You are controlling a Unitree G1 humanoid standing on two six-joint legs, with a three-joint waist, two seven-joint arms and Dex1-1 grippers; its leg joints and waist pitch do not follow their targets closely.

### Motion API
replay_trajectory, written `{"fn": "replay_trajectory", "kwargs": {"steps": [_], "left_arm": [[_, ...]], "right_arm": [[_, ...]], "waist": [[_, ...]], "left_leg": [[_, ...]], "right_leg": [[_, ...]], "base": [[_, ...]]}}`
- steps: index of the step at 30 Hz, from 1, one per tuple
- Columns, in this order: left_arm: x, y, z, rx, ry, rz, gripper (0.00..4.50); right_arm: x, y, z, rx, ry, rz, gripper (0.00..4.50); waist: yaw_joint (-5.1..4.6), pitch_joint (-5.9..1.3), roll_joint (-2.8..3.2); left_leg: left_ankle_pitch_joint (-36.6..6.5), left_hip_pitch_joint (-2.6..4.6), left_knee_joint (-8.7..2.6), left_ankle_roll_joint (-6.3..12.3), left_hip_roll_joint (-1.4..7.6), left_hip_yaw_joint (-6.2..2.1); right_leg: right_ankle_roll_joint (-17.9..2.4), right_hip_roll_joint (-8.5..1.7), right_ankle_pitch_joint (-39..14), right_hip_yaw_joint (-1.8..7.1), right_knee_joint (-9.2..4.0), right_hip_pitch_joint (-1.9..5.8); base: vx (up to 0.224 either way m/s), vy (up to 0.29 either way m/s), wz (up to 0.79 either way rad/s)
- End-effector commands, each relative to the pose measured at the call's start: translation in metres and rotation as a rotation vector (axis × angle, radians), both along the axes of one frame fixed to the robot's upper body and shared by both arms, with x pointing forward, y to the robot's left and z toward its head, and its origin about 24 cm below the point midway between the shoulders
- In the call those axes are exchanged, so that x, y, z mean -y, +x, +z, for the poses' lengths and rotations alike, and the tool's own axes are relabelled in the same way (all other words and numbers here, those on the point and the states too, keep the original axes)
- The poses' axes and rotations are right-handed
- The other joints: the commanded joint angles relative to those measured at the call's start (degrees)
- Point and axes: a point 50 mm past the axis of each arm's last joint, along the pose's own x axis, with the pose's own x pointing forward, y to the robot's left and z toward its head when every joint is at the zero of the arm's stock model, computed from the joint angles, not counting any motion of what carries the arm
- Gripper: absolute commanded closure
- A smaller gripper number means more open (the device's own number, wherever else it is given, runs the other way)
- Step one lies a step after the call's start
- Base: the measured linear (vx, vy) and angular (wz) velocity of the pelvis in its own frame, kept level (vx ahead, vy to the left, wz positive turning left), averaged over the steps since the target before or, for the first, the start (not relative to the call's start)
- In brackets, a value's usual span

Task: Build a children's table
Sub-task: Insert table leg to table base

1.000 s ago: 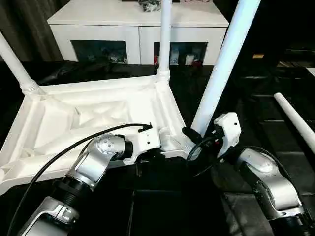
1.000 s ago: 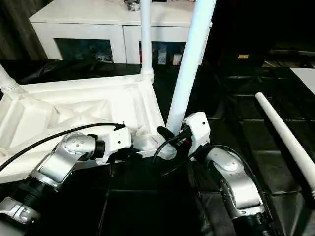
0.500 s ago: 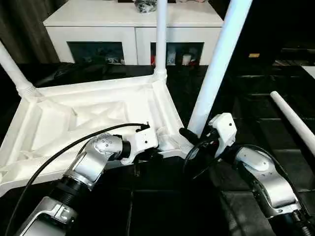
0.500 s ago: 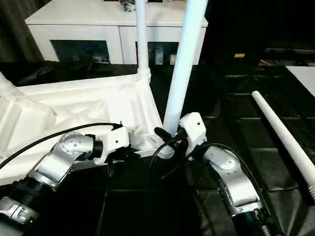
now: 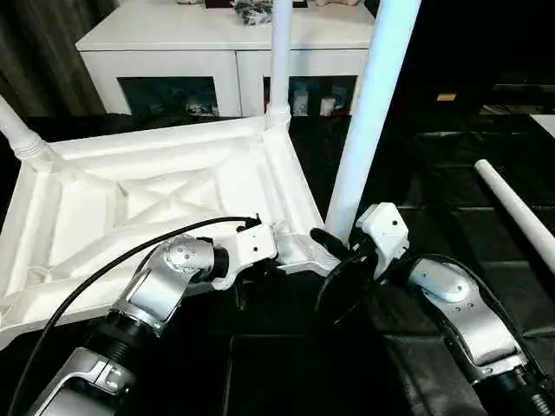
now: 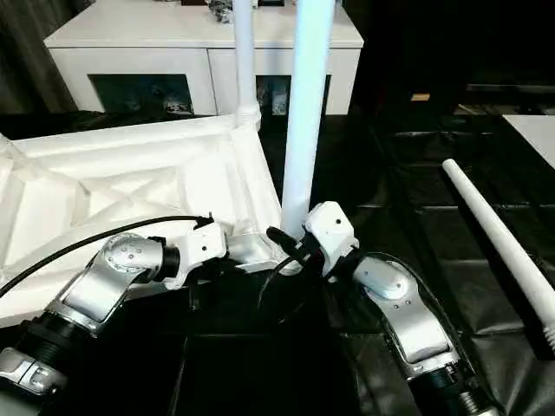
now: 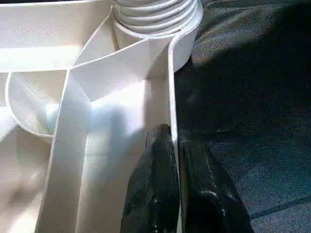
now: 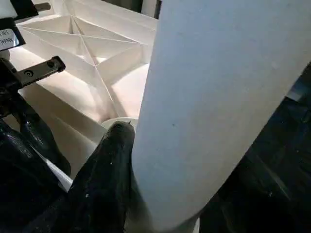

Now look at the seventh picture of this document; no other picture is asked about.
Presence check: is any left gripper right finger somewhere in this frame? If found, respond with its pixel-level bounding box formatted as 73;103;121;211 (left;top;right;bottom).
178;137;249;233

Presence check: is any black work mat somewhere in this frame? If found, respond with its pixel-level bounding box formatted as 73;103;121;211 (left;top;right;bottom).
170;0;311;233

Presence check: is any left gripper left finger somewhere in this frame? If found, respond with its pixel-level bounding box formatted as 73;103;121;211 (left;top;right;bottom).
121;123;181;233

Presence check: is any white plastic table top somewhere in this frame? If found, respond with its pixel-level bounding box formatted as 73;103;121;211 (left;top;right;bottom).
0;0;204;233

